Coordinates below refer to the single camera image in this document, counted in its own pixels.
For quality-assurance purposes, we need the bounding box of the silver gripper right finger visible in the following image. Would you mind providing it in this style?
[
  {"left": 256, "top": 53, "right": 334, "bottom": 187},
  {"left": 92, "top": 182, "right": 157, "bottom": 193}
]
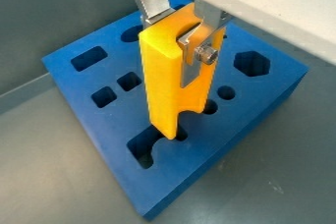
[{"left": 177, "top": 0, "right": 230, "bottom": 87}]

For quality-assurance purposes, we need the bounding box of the yellow arch block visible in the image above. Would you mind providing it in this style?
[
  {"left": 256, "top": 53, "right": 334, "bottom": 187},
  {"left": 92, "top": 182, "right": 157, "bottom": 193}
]
[{"left": 138, "top": 3, "right": 225, "bottom": 140}]

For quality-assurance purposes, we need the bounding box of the blue foam shape board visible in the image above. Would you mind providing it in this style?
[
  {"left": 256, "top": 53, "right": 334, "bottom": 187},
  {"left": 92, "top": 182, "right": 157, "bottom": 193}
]
[{"left": 41, "top": 0, "right": 309, "bottom": 221}]

